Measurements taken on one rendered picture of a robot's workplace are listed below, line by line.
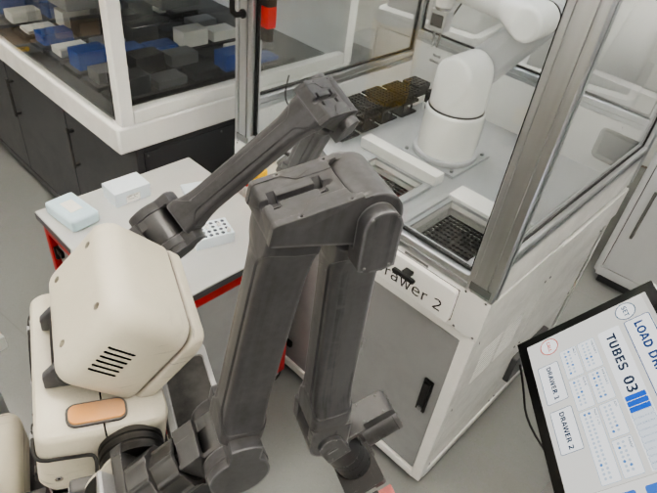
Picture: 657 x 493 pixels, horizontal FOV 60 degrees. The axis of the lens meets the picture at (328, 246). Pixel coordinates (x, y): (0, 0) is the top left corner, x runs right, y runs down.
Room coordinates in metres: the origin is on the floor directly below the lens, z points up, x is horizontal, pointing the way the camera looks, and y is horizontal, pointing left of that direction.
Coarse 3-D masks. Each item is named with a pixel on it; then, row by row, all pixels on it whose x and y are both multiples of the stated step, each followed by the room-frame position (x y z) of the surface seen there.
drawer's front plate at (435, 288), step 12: (396, 264) 1.21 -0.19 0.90; (408, 264) 1.18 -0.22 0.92; (384, 276) 1.22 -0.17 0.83; (420, 276) 1.15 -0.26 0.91; (432, 276) 1.14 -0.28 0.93; (396, 288) 1.19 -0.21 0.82; (408, 288) 1.17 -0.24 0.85; (420, 288) 1.15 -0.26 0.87; (432, 288) 1.13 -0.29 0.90; (444, 288) 1.11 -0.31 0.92; (420, 300) 1.14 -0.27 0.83; (432, 300) 1.12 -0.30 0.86; (444, 300) 1.10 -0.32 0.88; (456, 300) 1.10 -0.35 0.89; (432, 312) 1.11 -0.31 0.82; (444, 312) 1.09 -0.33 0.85
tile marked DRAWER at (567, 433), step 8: (568, 408) 0.70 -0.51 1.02; (552, 416) 0.70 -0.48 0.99; (560, 416) 0.69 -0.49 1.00; (568, 416) 0.68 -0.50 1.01; (552, 424) 0.68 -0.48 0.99; (560, 424) 0.67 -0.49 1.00; (568, 424) 0.67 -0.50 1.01; (576, 424) 0.66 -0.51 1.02; (560, 432) 0.66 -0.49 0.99; (568, 432) 0.65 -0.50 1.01; (576, 432) 0.65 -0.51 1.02; (560, 440) 0.64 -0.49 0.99; (568, 440) 0.64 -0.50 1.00; (576, 440) 0.63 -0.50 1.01; (560, 448) 0.63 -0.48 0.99; (568, 448) 0.62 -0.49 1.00; (576, 448) 0.62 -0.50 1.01; (584, 448) 0.61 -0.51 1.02
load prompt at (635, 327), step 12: (648, 312) 0.83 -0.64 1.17; (624, 324) 0.83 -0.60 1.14; (636, 324) 0.82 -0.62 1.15; (648, 324) 0.81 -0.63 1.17; (636, 336) 0.79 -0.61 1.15; (648, 336) 0.78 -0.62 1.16; (636, 348) 0.77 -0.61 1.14; (648, 348) 0.75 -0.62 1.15; (648, 360) 0.73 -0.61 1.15; (648, 372) 0.71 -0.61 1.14
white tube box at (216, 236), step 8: (208, 224) 1.39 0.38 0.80; (224, 224) 1.41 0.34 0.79; (208, 232) 1.36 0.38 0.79; (216, 232) 1.36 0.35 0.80; (224, 232) 1.37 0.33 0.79; (232, 232) 1.37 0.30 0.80; (208, 240) 1.32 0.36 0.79; (216, 240) 1.34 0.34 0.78; (224, 240) 1.35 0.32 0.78; (232, 240) 1.37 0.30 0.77; (200, 248) 1.31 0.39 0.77
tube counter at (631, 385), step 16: (624, 384) 0.70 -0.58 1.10; (640, 384) 0.69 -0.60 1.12; (624, 400) 0.67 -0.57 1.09; (640, 400) 0.66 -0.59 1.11; (640, 416) 0.63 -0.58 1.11; (656, 416) 0.62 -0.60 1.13; (640, 432) 0.60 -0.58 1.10; (656, 432) 0.59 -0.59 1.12; (656, 448) 0.57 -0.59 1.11; (656, 464) 0.54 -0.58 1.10
